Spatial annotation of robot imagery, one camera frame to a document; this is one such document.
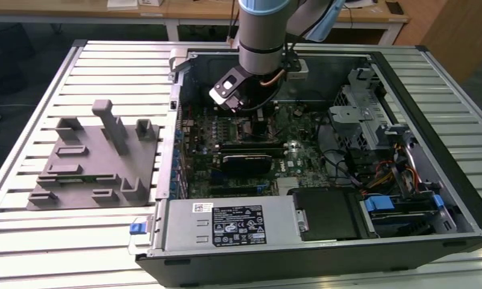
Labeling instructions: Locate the CPU socket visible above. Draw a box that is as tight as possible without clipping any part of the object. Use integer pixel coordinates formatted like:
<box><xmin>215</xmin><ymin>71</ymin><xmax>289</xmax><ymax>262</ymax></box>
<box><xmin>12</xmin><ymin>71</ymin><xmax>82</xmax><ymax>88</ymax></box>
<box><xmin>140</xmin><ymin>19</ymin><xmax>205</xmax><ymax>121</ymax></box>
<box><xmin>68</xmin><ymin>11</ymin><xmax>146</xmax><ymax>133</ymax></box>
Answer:
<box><xmin>233</xmin><ymin>117</ymin><xmax>255</xmax><ymax>145</ymax></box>

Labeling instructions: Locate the black RAM slot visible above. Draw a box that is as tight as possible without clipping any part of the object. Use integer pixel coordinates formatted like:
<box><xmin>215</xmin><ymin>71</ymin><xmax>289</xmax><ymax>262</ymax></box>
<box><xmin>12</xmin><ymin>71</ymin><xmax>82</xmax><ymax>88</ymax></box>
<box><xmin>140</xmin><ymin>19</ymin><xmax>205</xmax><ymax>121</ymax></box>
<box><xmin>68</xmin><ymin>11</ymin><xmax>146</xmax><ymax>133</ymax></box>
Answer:
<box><xmin>221</xmin><ymin>149</ymin><xmax>287</xmax><ymax>158</ymax></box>
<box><xmin>219</xmin><ymin>142</ymin><xmax>286</xmax><ymax>151</ymax></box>

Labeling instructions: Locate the green motherboard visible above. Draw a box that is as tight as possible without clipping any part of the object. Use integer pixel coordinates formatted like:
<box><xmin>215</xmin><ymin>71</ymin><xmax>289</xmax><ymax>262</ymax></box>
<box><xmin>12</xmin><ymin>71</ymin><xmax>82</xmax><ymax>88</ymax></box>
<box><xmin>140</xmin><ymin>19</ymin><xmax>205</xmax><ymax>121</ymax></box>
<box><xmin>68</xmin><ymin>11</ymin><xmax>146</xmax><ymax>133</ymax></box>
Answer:
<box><xmin>175</xmin><ymin>101</ymin><xmax>346</xmax><ymax>199</ymax></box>

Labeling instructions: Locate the black graphics card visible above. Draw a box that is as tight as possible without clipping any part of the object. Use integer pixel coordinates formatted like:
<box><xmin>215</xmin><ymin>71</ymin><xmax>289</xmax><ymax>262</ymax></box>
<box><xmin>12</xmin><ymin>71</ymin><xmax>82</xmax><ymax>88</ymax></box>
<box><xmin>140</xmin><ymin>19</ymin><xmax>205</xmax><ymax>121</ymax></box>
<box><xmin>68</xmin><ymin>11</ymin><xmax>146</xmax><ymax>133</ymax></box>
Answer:
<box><xmin>221</xmin><ymin>154</ymin><xmax>273</xmax><ymax>176</ymax></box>

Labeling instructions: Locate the silver drive cage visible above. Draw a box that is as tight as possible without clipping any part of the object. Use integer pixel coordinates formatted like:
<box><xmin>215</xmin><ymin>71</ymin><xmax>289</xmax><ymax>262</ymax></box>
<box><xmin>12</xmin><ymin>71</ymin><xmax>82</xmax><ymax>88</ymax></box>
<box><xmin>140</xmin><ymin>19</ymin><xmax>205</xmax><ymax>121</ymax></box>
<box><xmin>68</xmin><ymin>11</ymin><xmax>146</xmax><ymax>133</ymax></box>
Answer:
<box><xmin>328</xmin><ymin>67</ymin><xmax>390</xmax><ymax>151</ymax></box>

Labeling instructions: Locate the silver chipset heatsink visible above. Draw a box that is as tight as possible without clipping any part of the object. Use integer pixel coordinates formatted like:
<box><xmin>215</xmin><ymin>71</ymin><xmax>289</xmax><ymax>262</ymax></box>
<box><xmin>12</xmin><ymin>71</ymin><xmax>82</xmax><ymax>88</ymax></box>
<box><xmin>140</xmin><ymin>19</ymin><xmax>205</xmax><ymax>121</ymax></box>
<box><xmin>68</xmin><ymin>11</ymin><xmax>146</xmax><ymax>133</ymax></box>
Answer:
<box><xmin>278</xmin><ymin>176</ymin><xmax>302</xmax><ymax>197</ymax></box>

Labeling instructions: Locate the wooden desk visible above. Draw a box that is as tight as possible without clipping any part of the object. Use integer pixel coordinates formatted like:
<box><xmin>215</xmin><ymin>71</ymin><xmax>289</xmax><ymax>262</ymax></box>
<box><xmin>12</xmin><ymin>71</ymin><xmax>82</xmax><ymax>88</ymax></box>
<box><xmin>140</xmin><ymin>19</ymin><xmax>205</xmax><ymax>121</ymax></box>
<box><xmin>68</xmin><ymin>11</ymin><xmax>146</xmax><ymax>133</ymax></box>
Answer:
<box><xmin>0</xmin><ymin>0</ymin><xmax>410</xmax><ymax>46</ymax></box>

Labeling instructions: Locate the black plastic shroud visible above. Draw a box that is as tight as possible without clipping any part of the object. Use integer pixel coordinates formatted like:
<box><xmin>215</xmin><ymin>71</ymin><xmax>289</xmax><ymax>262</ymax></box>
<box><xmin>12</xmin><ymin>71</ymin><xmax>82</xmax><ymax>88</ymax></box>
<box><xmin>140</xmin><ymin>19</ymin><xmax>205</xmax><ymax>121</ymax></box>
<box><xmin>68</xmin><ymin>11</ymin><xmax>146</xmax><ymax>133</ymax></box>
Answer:
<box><xmin>291</xmin><ymin>186</ymin><xmax>373</xmax><ymax>241</ymax></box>

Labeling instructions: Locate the black phone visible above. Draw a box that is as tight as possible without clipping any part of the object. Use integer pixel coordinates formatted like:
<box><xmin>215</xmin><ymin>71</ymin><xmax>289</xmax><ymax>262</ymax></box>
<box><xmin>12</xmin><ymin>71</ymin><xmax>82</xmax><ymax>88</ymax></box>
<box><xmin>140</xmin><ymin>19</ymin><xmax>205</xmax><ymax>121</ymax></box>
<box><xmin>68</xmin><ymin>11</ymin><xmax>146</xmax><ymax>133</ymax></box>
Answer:
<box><xmin>385</xmin><ymin>1</ymin><xmax>405</xmax><ymax>15</ymax></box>

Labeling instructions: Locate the grey parts rack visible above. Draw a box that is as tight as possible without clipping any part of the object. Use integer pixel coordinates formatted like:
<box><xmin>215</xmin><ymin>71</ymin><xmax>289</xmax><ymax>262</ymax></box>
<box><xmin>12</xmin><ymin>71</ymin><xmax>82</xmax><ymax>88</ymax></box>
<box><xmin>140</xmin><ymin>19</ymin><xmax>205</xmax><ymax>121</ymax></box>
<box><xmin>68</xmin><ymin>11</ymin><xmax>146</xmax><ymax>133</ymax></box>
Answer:
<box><xmin>26</xmin><ymin>99</ymin><xmax>165</xmax><ymax>210</ymax></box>

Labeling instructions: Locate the grey power supply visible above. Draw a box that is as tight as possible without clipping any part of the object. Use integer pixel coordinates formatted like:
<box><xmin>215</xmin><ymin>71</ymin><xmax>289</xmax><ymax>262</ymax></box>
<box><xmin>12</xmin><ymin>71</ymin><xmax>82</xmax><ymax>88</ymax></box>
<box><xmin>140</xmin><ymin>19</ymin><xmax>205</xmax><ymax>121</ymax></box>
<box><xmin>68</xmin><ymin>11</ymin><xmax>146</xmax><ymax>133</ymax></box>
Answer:
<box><xmin>161</xmin><ymin>197</ymin><xmax>306</xmax><ymax>252</ymax></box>

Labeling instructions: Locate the blue disk carrier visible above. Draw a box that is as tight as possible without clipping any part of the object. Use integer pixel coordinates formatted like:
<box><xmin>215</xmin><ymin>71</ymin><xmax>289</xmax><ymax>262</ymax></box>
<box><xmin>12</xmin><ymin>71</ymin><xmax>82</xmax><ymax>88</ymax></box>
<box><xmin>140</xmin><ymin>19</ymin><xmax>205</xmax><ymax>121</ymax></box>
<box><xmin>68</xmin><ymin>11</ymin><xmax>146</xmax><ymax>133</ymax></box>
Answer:
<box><xmin>365</xmin><ymin>194</ymin><xmax>396</xmax><ymax>215</ymax></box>

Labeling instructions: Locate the green RAM stick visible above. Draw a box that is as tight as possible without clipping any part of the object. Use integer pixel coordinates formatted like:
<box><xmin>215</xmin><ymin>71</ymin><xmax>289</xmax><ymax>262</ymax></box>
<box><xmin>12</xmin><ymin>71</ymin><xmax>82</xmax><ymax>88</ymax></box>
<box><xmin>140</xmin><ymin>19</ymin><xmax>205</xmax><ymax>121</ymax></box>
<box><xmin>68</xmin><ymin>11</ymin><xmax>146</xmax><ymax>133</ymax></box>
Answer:
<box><xmin>55</xmin><ymin>176</ymin><xmax>98</xmax><ymax>183</ymax></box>

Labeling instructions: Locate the wooden cabinet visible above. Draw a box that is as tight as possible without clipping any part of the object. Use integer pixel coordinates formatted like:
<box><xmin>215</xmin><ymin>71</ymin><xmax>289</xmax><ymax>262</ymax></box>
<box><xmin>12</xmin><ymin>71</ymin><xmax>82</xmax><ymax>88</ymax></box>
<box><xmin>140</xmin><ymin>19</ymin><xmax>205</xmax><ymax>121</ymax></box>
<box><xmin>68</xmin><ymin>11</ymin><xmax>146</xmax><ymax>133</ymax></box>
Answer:
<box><xmin>394</xmin><ymin>0</ymin><xmax>482</xmax><ymax>85</ymax></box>

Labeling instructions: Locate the black hard disk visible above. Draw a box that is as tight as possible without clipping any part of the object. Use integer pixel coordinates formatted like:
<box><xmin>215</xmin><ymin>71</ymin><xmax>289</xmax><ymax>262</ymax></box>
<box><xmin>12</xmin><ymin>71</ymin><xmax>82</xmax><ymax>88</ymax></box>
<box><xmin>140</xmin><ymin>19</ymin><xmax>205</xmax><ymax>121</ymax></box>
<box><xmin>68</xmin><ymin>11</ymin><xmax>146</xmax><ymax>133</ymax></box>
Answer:
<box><xmin>369</xmin><ymin>210</ymin><xmax>441</xmax><ymax>238</ymax></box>

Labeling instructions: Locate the black PC case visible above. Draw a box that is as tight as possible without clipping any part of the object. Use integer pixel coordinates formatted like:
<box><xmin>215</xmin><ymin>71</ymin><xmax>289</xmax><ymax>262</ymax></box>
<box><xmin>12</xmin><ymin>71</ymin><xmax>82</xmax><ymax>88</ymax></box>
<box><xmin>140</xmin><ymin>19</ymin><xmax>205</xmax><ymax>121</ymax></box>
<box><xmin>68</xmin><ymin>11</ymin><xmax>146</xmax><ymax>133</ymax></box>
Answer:
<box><xmin>134</xmin><ymin>48</ymin><xmax>482</xmax><ymax>289</ymax></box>

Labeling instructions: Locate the black office chair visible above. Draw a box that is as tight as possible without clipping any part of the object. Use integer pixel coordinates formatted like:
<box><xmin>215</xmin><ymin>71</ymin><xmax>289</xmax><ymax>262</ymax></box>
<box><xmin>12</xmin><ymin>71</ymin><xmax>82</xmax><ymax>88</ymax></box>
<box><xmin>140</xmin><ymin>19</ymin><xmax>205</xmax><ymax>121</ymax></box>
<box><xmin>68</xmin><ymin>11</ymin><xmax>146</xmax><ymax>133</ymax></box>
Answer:
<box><xmin>0</xmin><ymin>22</ymin><xmax>38</xmax><ymax>96</ymax></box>

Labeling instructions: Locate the copper cable plug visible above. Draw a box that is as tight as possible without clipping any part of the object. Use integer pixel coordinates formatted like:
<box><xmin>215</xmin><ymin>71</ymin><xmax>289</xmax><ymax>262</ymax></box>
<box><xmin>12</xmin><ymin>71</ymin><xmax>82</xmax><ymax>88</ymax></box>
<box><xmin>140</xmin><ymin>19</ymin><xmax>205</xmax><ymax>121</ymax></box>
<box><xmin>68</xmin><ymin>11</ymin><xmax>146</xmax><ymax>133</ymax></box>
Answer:
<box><xmin>258</xmin><ymin>69</ymin><xmax>286</xmax><ymax>89</ymax></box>

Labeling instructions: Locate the slim white wrist camera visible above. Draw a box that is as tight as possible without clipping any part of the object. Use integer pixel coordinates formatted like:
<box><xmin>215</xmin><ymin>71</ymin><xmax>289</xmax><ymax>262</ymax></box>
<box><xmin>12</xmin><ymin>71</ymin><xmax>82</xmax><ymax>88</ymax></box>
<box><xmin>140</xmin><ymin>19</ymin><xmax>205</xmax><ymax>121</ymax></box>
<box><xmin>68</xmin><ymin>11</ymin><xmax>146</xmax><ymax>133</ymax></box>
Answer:
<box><xmin>207</xmin><ymin>66</ymin><xmax>249</xmax><ymax>113</ymax></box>

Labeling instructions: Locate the boxy white wrist camera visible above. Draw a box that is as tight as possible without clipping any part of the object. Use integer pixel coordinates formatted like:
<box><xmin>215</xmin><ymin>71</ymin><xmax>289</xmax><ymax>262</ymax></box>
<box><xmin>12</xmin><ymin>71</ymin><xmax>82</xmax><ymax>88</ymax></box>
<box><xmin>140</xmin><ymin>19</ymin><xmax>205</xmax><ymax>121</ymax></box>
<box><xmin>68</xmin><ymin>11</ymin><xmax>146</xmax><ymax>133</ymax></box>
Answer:
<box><xmin>286</xmin><ymin>59</ymin><xmax>310</xmax><ymax>81</ymax></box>

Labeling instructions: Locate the grey case handle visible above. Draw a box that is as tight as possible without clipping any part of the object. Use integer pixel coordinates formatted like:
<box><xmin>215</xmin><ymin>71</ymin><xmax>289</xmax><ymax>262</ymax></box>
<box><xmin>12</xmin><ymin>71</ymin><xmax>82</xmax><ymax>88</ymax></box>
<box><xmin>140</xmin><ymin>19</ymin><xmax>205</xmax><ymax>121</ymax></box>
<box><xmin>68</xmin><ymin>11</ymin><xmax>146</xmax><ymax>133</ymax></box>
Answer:
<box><xmin>169</xmin><ymin>49</ymin><xmax>191</xmax><ymax>82</ymax></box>

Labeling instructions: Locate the orange wire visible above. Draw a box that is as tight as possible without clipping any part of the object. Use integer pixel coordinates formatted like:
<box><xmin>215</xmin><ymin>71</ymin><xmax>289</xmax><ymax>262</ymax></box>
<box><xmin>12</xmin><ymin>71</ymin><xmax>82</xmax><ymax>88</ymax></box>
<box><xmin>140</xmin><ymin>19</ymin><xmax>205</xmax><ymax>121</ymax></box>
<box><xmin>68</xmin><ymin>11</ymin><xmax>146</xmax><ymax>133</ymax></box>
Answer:
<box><xmin>409</xmin><ymin>168</ymin><xmax>422</xmax><ymax>189</ymax></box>

